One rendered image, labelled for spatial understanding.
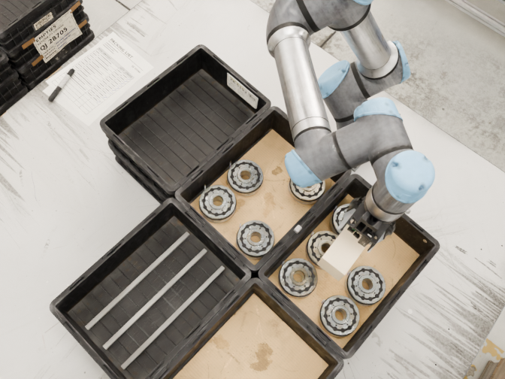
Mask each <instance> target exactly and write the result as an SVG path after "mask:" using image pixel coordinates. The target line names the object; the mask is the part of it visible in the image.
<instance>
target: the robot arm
mask: <svg viewBox="0 0 505 379"><path fill-rule="evenodd" d="M372 1H373V0H276V1H275V2H274V5H273V7H272V8H271V12H270V14H269V17H268V22H267V28H266V42H267V46H268V52H269V54H270V55H271V56H272V57H274V58H275V62H276V65H277V71H278V75H279V79H280V85H281V88H282V92H283V98H284V102H285V105H286V111H287V115H288V118H289V125H290V128H291V132H292V138H293V141H294V145H295V150H294V149H293V150H292V151H291V152H289V153H287V154H286V155H285V166H286V170H287V172H288V174H289V176H290V178H291V179H292V181H293V183H295V184H296V185H297V186H299V187H301V188H305V187H307V186H312V185H314V184H317V183H321V182H322V181H323V180H326V179H329V178H330V177H333V176H335V175H337V174H340V173H343V172H345V171H348V170H350V169H351V168H355V167H357V166H360V165H362V164H365V163H366V162H370V163H371V166H372V168H373V170H374V173H375V175H376V178H377V181H376V182H375V183H374V184H373V186H372V187H371V188H370V189H369V191H368V192H367V195H366V196H365V197H364V198H362V197H360V198H355V199H353V200H352V201H351V202H350V203H349V207H348V209H347V210H346V212H345V214H344V217H343V221H342V222H341V224H340V225H339V226H338V228H337V230H341V231H342V230H343V228H344V227H345V226H346V224H348V225H349V227H348V229H347V230H348V231H350V232H351V233H353V232H355V233H353V235H354V236H355V237H356V238H357V239H359V238H360V236H361V238H360V239H359V241H358V243H359V244H360V245H361V246H363V247H366V246H367V245H368V244H369V245H370V247H369V248H368V249H367V252H368V253H369V252H370V251H371V250H372V249H373V248H374V246H375V245H376V244H377V243H379V242H381V241H383V240H384V239H385V238H386V236H387V235H392V233H393V231H395V224H396V222H395V221H396V220H397V219H398V218H399V217H401V216H402V215H403V214H404V213H406V214H409V213H410V212H411V210H410V208H411V207H412V206H413V205H414V204H415V203H416V202H417V201H419V200H420V199H422V198H423V197H424V196H425V194H426V193H427V191H428V190H429V189H430V187H431V186H432V184H433V182H434V179H435V170H434V166H433V164H432V162H431V160H429V159H428V158H427V157H426V156H425V155H424V154H423V153H420V152H418V151H415V150H414V149H413V146H412V144H411V142H410V139H409V137H408V134H407V131H406V129H405V127H404V124H403V119H402V117H401V116H400V114H399V113H398V109H397V108H396V106H395V103H394V102H393V101H392V100H391V99H388V98H385V97H379V98H374V99H370V100H367V99H368V98H370V97H371V96H374V95H376V94H378V93H380V92H382V91H384V90H386V89H388V88H391V87H393V86H395V85H397V84H401V83H402V82H403V81H405V80H407V79H408V78H409V77H410V74H411V73H410V66H409V63H408V61H407V57H406V54H405V52H404V49H403V47H402V46H401V43H400V42H399V41H389V40H387V39H385V38H384V36H383V34H382V32H381V30H380V28H379V26H378V25H377V23H376V20H375V19H374V17H373V14H372V13H371V12H370V9H371V2H372ZM325 27H328V28H330V29H332V30H334V31H336V32H339V33H340V34H341V35H342V36H343V38H344V40H345V41H346V43H347V44H348V45H349V47H350V48H351V50H352V51H353V53H354V54H355V56H356V57H357V60H356V61H354V62H352V63H350V64H349V62H348V61H347V60H342V61H339V62H336V63H334V64H333V65H332V66H330V67H329V68H328V69H326V70H325V71H324V72H323V73H322V75H321V76H320V77H319V79H318V80H317V78H316V73H315V70H314V67H313V62H312V59H311V56H310V51H309V47H310V43H311V39H310V36H311V35H312V34H313V33H315V32H318V31H320V30H321V29H324V28H325ZM323 101H324V102H325V104H326V106H327V107H328V109H329V111H330V113H331V115H332V117H333V118H334V120H335V122H336V126H337V131H335V132H331V127H330V124H329V121H328V116H327V114H326V110H325V106H324V102H323ZM351 220H354V221H353V222H352V223H351V222H350V221H351Z"/></svg>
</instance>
